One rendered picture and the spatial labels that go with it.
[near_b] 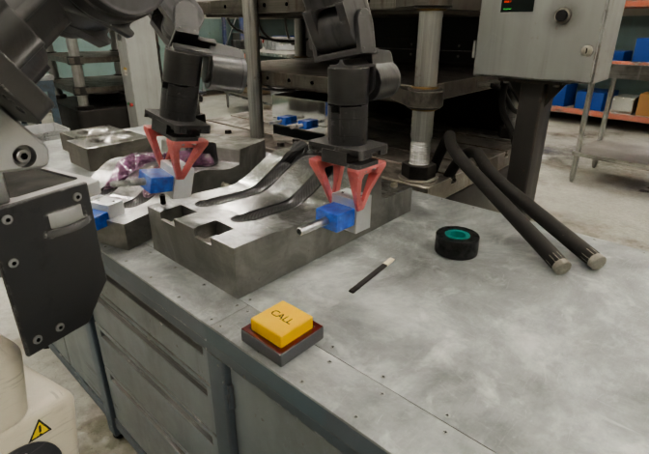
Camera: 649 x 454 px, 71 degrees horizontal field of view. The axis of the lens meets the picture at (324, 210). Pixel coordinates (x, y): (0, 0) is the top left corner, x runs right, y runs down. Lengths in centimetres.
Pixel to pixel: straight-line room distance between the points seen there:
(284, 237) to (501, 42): 82
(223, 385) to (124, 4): 65
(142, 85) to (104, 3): 472
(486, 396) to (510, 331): 14
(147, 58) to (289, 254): 443
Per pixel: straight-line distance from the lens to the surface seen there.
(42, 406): 65
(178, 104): 77
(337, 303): 73
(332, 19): 64
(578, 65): 128
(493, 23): 135
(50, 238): 54
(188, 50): 78
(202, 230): 80
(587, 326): 77
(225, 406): 90
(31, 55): 37
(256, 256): 74
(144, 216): 97
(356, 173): 63
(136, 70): 508
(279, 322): 63
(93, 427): 179
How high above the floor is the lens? 120
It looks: 22 degrees down
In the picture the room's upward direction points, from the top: straight up
